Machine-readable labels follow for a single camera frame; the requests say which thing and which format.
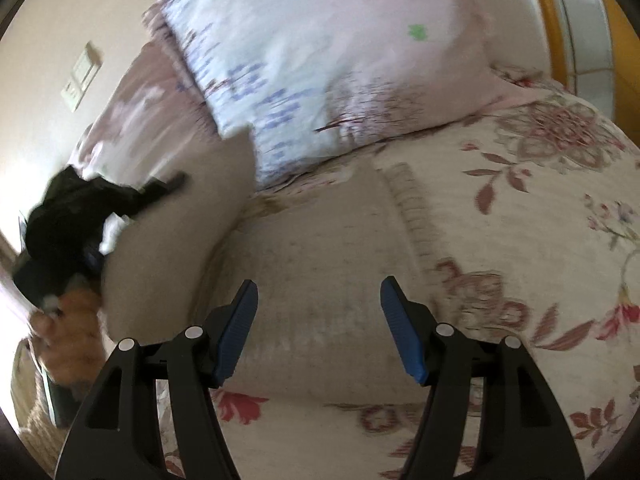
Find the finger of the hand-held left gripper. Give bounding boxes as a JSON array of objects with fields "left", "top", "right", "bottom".
[{"left": 135, "top": 171, "right": 188, "bottom": 208}]

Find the pink floral pillow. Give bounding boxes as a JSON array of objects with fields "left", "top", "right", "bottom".
[{"left": 70, "top": 40, "right": 221, "bottom": 183}]

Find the pale blue floral pillow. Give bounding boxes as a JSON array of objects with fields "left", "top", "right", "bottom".
[{"left": 142, "top": 0, "right": 501, "bottom": 186}]

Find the person's left hand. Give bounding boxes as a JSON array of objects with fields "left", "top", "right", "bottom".
[{"left": 30, "top": 286, "right": 110, "bottom": 397}]

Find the cream floral bed sheet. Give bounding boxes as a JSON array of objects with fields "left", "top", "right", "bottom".
[{"left": 150, "top": 67, "right": 640, "bottom": 480}]

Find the white wall switch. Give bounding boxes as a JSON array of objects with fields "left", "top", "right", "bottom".
[{"left": 60, "top": 40, "right": 103, "bottom": 113}]

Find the wooden framed glass door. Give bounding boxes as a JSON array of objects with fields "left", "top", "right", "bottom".
[{"left": 522, "top": 0, "right": 640, "bottom": 126}]

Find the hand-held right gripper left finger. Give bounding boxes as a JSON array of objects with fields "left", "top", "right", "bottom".
[{"left": 55, "top": 280, "right": 259, "bottom": 480}]

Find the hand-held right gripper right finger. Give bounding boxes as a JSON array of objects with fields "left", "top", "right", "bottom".
[{"left": 380, "top": 276, "right": 586, "bottom": 480}]

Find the beige cable knit sweater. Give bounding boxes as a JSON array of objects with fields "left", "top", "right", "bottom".
[{"left": 97, "top": 125, "right": 436, "bottom": 406}]

